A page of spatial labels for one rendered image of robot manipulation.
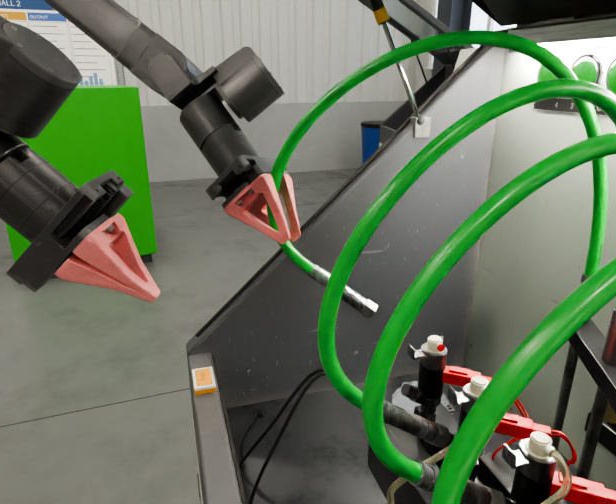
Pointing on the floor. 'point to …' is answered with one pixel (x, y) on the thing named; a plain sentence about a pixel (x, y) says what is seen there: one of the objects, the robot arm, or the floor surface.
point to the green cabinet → (100, 154)
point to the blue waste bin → (369, 138)
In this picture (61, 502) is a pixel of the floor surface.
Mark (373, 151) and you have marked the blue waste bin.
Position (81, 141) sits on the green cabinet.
